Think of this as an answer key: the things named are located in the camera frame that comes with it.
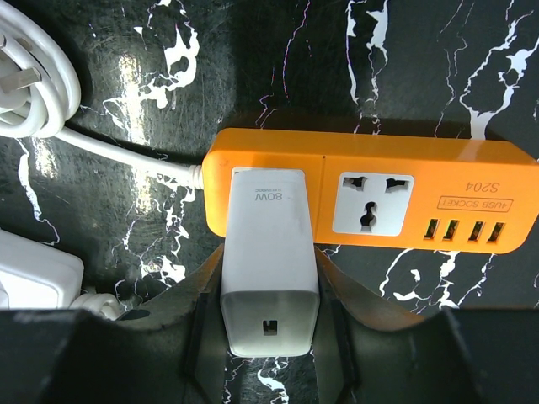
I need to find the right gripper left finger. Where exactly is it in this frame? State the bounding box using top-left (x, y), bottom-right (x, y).
top-left (1, 247), bottom-right (226, 403)

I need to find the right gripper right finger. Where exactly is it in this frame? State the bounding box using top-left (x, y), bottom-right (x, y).
top-left (312, 251), bottom-right (538, 403)

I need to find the white charger adapter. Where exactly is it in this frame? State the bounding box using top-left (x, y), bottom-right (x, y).
top-left (221, 168), bottom-right (320, 358)

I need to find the white multicolour power strip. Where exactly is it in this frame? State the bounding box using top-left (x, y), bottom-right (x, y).
top-left (1, 231), bottom-right (84, 310)

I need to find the orange power strip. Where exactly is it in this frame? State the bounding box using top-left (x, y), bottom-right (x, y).
top-left (202, 128), bottom-right (538, 254)

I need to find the black marble pattern mat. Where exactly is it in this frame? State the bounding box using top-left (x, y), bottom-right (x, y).
top-left (1, 1), bottom-right (538, 403)

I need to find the white strip cord with plug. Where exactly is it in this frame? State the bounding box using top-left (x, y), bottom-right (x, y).
top-left (69, 292), bottom-right (123, 321)

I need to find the white coiled power cord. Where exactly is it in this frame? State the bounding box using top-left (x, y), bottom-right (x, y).
top-left (0, 0), bottom-right (205, 189)

